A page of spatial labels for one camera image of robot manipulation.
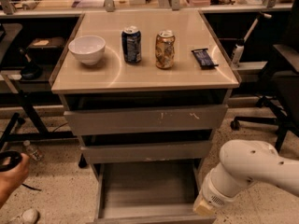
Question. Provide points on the white shoe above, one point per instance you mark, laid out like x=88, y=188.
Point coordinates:
x=29, y=216

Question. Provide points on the white ceramic bowl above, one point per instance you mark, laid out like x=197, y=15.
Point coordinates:
x=88, y=49

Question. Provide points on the plastic water bottle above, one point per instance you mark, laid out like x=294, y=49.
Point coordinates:
x=33, y=151

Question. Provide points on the black table leg frame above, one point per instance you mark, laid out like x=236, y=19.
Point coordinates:
x=42, y=132

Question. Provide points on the dark blue snack bar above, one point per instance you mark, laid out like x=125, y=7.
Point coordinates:
x=203, y=58

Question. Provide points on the gold soda can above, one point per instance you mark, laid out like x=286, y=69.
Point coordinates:
x=164, y=49

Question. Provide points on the grey bottom drawer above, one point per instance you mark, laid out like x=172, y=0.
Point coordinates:
x=155, y=192

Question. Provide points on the grey top drawer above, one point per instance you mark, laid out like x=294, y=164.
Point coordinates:
x=145, y=112

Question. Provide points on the black joystick device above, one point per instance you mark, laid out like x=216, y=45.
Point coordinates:
x=30, y=70

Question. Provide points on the black box on shelf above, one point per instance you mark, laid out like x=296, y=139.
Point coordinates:
x=46, y=50

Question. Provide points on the person's hand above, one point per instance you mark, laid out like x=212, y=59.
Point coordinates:
x=12, y=179

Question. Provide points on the black ring controller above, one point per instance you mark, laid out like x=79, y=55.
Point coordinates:
x=9, y=160

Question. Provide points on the black office chair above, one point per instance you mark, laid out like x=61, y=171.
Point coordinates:
x=281, y=74

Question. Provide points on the grey drawer cabinet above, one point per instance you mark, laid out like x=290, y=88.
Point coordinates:
x=113, y=74

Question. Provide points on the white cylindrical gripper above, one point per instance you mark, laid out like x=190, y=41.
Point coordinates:
x=214, y=192

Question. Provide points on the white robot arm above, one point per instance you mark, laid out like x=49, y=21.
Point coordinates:
x=242, y=164

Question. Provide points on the blue soda can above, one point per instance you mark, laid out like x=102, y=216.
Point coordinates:
x=131, y=44

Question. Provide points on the grey drawer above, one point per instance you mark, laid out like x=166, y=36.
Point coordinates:
x=155, y=192
x=130, y=147
x=145, y=112

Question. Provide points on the grey middle drawer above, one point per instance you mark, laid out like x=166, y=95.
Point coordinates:
x=130, y=147

